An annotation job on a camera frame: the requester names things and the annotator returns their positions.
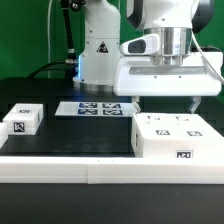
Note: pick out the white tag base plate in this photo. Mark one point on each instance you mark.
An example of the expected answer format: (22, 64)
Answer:
(95, 109)

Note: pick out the white U-shaped boundary frame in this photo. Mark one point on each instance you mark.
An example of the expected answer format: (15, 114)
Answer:
(62, 152)

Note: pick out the white cabinet door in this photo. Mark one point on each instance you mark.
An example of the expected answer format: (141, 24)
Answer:
(192, 125)
(154, 126)

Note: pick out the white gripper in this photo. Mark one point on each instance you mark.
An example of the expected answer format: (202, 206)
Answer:
(138, 76)

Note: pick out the white cabinet body box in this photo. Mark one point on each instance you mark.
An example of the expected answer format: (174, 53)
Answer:
(177, 146)

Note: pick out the white cabinet top block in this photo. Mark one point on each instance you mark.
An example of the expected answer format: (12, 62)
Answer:
(24, 119)

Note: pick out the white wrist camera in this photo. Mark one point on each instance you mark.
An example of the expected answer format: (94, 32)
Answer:
(146, 45)

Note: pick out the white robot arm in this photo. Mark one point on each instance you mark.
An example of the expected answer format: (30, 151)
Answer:
(165, 60)

